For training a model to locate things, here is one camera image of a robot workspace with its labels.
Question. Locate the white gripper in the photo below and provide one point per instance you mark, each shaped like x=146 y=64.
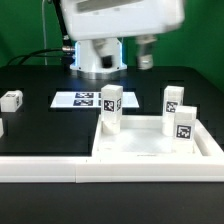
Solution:
x=95 y=19

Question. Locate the white square table top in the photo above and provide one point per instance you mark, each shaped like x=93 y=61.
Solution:
x=142 y=136

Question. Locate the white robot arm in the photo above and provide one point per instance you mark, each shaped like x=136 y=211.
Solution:
x=87 y=63

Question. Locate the white sheet with AprilTags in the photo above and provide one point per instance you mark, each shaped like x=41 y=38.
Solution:
x=81 y=99

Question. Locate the white U-shaped obstacle fence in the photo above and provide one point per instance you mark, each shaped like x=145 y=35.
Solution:
x=110 y=168

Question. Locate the white part at left edge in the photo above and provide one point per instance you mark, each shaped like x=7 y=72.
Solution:
x=1 y=128

